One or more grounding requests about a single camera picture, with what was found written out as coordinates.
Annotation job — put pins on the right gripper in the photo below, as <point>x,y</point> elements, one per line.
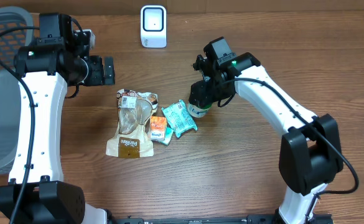
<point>206,99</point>

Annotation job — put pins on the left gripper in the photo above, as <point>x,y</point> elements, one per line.
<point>98,77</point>

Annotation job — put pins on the green lid white jar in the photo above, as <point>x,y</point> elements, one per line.
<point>197,112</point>

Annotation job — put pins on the teal white snack packet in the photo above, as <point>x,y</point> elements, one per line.
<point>179,118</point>

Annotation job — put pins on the small teal white packet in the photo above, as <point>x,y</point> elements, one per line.
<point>168,136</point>

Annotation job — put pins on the orange snack packet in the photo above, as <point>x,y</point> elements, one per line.
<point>158,126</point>

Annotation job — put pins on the clear brown bread bag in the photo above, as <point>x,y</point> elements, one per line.
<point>131,140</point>

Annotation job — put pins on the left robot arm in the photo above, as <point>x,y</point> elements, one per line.
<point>57,59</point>

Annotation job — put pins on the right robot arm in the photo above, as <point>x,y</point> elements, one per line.
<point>310,154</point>

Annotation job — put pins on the white barcode scanner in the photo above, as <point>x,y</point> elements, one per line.
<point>153,26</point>

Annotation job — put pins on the grey plastic shopping basket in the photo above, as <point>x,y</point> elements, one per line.
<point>1,93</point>

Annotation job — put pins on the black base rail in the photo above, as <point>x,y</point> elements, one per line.
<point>219,220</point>

